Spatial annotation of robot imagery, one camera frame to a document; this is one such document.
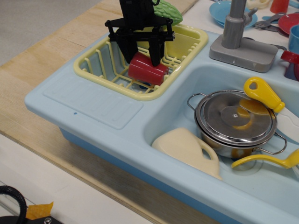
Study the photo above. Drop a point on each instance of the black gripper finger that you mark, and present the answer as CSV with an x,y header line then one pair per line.
x,y
156,51
127,44

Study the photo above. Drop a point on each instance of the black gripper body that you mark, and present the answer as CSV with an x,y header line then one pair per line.
x,y
129,11

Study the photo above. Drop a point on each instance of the red plastic cup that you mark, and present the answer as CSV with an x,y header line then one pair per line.
x,y
141,68

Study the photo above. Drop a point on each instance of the orange plastic cup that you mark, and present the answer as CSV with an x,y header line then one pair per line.
x,y
279,6

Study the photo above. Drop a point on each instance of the blue plastic cup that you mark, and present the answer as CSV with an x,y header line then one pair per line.
x,y
293,44

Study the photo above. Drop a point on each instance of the green toy bitter gourd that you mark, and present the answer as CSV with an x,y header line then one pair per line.
x,y
169,10

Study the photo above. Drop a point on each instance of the yellow dish rack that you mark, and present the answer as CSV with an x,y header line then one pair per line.
x,y
105,64

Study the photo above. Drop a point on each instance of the blue plastic plate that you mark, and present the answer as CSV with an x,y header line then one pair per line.
x,y
219,10

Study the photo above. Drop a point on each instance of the grey toy faucet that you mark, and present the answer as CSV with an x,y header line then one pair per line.
x,y
232,48

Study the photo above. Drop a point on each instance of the cream plastic jug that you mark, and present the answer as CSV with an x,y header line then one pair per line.
x,y
186,147

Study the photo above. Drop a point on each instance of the cream toy item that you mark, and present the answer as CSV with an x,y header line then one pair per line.
x,y
260,4

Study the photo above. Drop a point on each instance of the grey plastic fork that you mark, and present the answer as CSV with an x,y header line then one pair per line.
x,y
266,23

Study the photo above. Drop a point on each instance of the steel pot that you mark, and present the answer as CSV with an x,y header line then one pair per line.
x,y
275,145

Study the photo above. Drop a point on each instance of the wooden board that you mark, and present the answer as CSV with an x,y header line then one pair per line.
x,y
37,38

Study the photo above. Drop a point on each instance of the light blue toy sink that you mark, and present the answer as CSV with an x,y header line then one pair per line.
x,y
151,131

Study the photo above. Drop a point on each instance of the red plastic plate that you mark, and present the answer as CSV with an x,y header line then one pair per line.
x,y
286,22

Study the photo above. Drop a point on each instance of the yellow plastic ladle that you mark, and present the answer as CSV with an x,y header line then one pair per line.
x,y
289,162

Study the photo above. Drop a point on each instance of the yellow tape piece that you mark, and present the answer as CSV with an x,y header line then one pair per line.
x,y
39,211

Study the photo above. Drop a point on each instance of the black device base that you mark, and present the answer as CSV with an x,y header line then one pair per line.
x,y
14,219

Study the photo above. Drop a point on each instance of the yellow handled toy knife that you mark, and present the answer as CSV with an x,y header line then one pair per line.
x,y
258,89

